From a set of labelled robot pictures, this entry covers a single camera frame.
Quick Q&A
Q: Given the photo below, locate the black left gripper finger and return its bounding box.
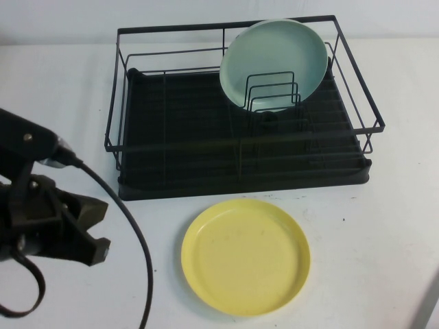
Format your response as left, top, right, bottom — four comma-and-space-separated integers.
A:
73, 195, 110, 232
57, 211, 112, 268

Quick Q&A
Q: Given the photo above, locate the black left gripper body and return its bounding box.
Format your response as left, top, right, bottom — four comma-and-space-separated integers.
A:
0, 173, 75, 258

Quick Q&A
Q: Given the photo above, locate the yellow round plate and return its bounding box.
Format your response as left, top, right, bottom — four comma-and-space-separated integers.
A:
180, 198, 311, 308

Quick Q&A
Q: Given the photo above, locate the pale green round plate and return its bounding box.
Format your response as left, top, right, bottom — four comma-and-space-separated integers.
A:
219, 19, 329, 113

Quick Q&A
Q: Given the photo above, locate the black round tray knob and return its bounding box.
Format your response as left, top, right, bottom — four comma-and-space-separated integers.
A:
259, 110, 279, 126

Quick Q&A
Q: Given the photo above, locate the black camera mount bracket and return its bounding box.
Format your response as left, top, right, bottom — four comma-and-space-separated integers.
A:
8, 160, 36, 228

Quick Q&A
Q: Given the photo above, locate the black looped cable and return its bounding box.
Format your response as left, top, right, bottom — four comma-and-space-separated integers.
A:
0, 252, 47, 319

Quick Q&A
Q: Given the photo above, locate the thick black cable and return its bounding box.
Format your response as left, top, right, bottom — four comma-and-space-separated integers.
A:
40, 136, 154, 329

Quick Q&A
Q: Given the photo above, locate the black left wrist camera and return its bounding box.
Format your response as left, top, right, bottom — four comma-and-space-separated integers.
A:
0, 108, 61, 166

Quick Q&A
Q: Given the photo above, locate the black wire dish rack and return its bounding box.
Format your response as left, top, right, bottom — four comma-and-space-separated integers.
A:
104, 14, 385, 179

